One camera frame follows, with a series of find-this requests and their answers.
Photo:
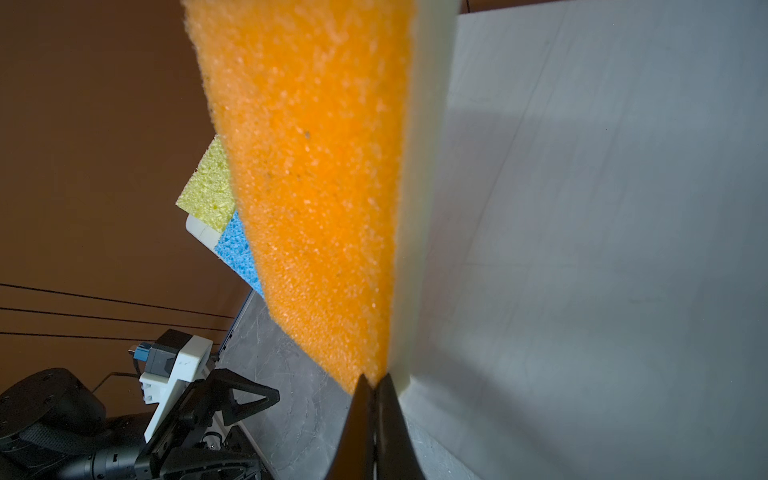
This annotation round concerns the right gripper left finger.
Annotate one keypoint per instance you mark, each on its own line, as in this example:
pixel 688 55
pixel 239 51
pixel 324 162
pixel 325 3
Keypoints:
pixel 355 454

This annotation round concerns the light blue sponge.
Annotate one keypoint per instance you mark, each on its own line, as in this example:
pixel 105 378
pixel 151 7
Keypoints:
pixel 234 250

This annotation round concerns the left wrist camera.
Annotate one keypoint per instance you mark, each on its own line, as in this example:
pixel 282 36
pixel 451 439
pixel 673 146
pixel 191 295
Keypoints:
pixel 171 363

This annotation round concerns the yellow green sponge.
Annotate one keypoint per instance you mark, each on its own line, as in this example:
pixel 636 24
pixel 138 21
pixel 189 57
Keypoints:
pixel 208 194

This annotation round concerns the orange sponge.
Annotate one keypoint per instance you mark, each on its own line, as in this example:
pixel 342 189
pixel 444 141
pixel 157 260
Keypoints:
pixel 330 114

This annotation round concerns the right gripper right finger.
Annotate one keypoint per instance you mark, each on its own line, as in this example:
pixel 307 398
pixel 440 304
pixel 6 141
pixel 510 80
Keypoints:
pixel 395 454

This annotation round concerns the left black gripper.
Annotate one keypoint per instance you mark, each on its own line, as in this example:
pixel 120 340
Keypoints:
pixel 53 427

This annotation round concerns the white two-tier shelf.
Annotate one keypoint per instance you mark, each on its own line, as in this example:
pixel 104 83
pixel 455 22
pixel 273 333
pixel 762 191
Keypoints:
pixel 595 299

